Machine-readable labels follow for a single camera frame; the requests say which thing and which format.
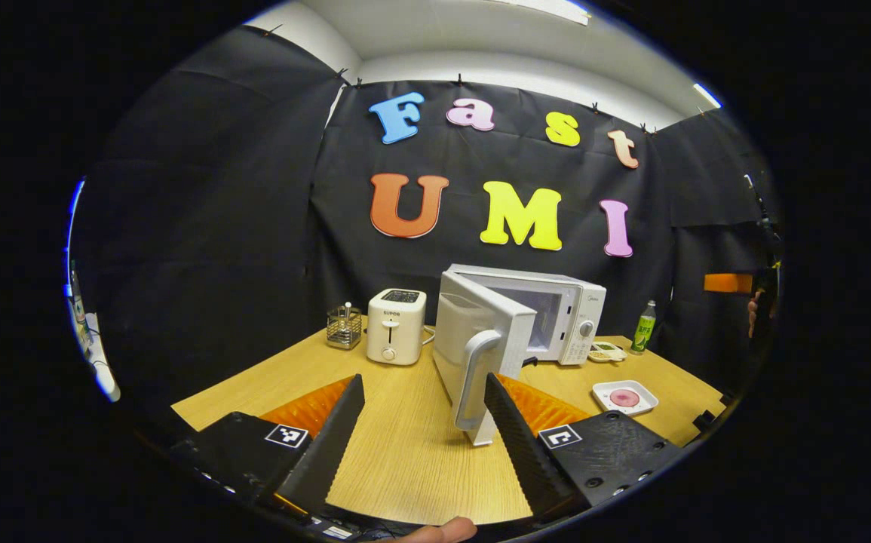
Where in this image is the white square plate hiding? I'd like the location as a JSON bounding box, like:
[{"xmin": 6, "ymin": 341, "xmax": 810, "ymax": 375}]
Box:
[{"xmin": 592, "ymin": 379, "xmax": 660, "ymax": 417}]

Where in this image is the long ceiling light panel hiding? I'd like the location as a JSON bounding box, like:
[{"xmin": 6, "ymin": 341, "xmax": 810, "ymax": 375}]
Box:
[{"xmin": 511, "ymin": 0, "xmax": 590, "ymax": 25}]

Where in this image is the green drink bottle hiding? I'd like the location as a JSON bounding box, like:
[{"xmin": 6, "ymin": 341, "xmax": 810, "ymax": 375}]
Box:
[{"xmin": 630, "ymin": 300, "xmax": 658, "ymax": 355}]

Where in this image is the row of black cloth clips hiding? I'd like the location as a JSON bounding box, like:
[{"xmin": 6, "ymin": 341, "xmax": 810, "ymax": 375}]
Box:
[{"xmin": 262, "ymin": 24, "xmax": 707, "ymax": 137}]

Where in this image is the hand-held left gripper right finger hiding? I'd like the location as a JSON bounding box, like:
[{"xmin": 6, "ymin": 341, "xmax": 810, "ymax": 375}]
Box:
[{"xmin": 484, "ymin": 373, "xmax": 685, "ymax": 521}]

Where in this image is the white microwave oven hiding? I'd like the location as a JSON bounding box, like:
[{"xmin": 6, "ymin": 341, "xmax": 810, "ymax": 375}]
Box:
[{"xmin": 433, "ymin": 264, "xmax": 607, "ymax": 447}]

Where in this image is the white toaster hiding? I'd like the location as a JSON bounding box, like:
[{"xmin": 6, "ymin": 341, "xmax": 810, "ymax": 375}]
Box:
[{"xmin": 366, "ymin": 288, "xmax": 428, "ymax": 367}]

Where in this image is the wire mesh utensil holder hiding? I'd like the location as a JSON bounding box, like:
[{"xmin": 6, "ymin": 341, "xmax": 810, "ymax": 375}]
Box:
[{"xmin": 327, "ymin": 303, "xmax": 363, "ymax": 350}]

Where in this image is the black backdrop cloth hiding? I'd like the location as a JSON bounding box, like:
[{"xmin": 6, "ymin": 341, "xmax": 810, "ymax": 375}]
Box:
[{"xmin": 69, "ymin": 26, "xmax": 783, "ymax": 400}]

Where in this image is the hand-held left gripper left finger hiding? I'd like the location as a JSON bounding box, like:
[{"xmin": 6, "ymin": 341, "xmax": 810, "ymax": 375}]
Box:
[{"xmin": 171, "ymin": 374, "xmax": 366, "ymax": 514}]

